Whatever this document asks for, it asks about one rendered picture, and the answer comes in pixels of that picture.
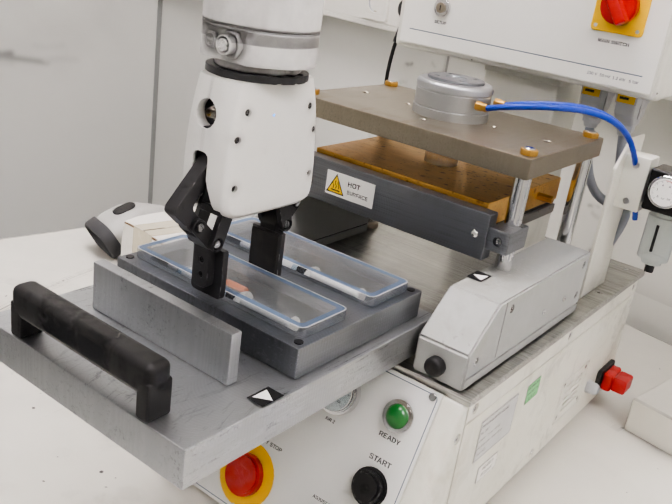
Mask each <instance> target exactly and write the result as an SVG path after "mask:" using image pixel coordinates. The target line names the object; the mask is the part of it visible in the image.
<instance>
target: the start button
mask: <svg viewBox="0 0 672 504"><path fill-rule="evenodd" d="M382 492H383V483H382V480H381V478H380V476H379V475H378V474H377V473H376V472H374V471H372V470H363V471H360V472H358V473H357V474H356V475H355V476H354V478H353V481H352V493H353V495H354V497H355V498H356V500H357V501H359V502H360V503H362V504H373V503H375V502H377V501H378V500H379V499H380V497H381V495H382Z"/></svg>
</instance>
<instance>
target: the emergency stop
mask: <svg viewBox="0 0 672 504"><path fill-rule="evenodd" d="M225 481H226V484H227V486H228V488H229V490H230V491H231V492H232V493H233V494H234V495H236V496H239V497H247V496H251V495H253V494H255V493H256V492H257V491H258V490H259V488H260V487H261V485H262V482H263V467H262V464H261V462H260V460H259V459H258V458H257V456H255V455H254V454H252V453H249V452H247V453H245V454H244V455H242V456H240V457H239V458H237V459H235V460H234V461H232V462H230V463H228V464H227V466H226V469H225Z"/></svg>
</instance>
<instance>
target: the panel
mask: <svg viewBox="0 0 672 504"><path fill-rule="evenodd" d="M443 397H444V394H442V393H440V392H438V391H436V390H434V389H432V388H430V387H428V386H426V385H424V384H422V383H420V382H418V381H416V380H413V379H411V378H409V377H407V376H405V375H403V374H401V373H399V372H397V371H395V370H393V369H389V370H387V371H385V372H384V373H382V374H380V375H379V376H377V377H375V378H373V379H372V380H370V381H368V382H367V383H365V384H363V385H362V386H361V397H360V400H359V403H358V405H357V406H356V407H355V409H354V410H353V411H351V412H350V413H348V414H345V415H333V414H330V413H328V412H326V411H325V410H324V409H323V408H322V409H321V410H319V411H317V412H315V413H314V414H312V415H310V416H309V417H307V418H305V419H303V420H302V421H300V422H298V423H297V424H295V425H293V426H292V427H290V428H288V429H286V430H285V431H283V432H281V433H280V434H278V435H276V436H274V437H273V438H271V439H269V440H268V441H266V442H264V443H263V444H261V445H259V446H257V447H256V448H254V449H252V450H251V451H249V453H252V454H254V455H255V456H257V458H258V459H259V460H260V462H261V464H262V467H263V482H262V485H261V487H260V488H259V490H258V491H257V492H256V493H255V494H253V495H251V496H247V497H239V496H236V495H234V494H233V493H232V492H231V491H230V490H229V488H228V486H227V484H226V481H225V469H226V466H227V465H225V466H223V467H222V468H220V469H218V470H216V471H215V472H213V473H211V474H210V475H208V476H206V477H205V478H203V479H201V480H199V481H198V482H196V483H194V484H193V485H194V486H196V487H197V488H199V489H200V490H202V491H203V492H204V493H206V494H207V495H209V496H210V497H212V498H213V499H214V500H216V501H217V502H219V503H220V504H362V503H360V502H359V501H357V500H356V498H355V497H354V495H353V493H352V481H353V478H354V476H355V475H356V474H357V473H358V472H360V471H363V470H372V471H374V472H376V473H377V474H378V475H379V476H380V478H381V480H382V483H383V492H382V495H381V497H380V499H379V500H378V501H377V502H375V503H373V504H400V502H401V500H402V497H403V495H404V492H405V490H406V488H407V485H408V483H409V480H410V478H411V475H412V473H413V470H414V468H415V466H416V463H417V461H418V458H419V456H420V453H421V451H422V448H423V446H424V444H425V441H426V439H427V436H428V434H429V431H430V429H431V427H432V424H433V422H434V419H435V417H436V414H437V412H438V409H439V407H440V405H441V402H442V400H443ZM395 403H399V404H402V405H403V406H405V408H406V409H407V411H408V422H407V424H406V425H405V426H404V427H403V428H401V429H393V428H391V427H390V426H389V425H388V424H387V422H386V419H385V414H386V410H387V409H388V407H389V406H391V405H392V404H395Z"/></svg>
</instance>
